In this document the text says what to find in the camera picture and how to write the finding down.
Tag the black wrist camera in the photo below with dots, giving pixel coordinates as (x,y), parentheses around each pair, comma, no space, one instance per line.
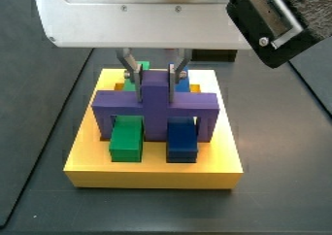
(281,28)

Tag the green bar block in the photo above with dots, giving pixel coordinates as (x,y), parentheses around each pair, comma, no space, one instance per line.
(126,144)

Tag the purple block piece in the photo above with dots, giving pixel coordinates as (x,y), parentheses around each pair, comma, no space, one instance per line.
(155,108)

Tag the blue bar block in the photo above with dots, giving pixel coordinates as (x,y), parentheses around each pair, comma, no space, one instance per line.
(182,139)

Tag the yellow base board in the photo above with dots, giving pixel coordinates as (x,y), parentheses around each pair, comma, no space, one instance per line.
(90,167)

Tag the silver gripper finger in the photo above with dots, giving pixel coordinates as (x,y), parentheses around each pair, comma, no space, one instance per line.
(177,73)
(133,69)

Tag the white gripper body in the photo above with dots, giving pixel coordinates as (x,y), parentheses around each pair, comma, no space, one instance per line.
(155,24)

